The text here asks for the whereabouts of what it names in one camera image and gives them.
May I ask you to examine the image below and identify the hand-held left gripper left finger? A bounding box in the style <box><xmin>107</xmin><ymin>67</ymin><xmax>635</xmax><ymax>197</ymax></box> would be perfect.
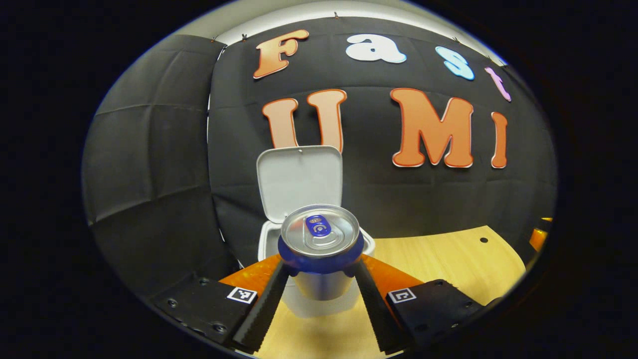
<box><xmin>150</xmin><ymin>254</ymin><xmax>300</xmax><ymax>355</ymax></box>

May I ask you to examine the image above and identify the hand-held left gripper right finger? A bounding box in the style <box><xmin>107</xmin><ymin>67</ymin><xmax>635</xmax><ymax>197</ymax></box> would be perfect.
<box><xmin>349</xmin><ymin>254</ymin><xmax>486</xmax><ymax>356</ymax></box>

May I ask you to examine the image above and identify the blue pop can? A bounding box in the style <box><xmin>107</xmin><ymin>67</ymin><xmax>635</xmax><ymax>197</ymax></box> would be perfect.
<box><xmin>277</xmin><ymin>204</ymin><xmax>365</xmax><ymax>302</ymax></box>

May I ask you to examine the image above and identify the white desktop garbage bin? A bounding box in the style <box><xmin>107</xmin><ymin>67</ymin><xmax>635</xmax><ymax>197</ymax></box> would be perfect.
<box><xmin>256</xmin><ymin>145</ymin><xmax>376</xmax><ymax>319</ymax></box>

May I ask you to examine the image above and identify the wooden desktop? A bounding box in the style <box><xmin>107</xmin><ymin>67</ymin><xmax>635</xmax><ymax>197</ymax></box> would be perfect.
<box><xmin>249</xmin><ymin>225</ymin><xmax>526</xmax><ymax>359</ymax></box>

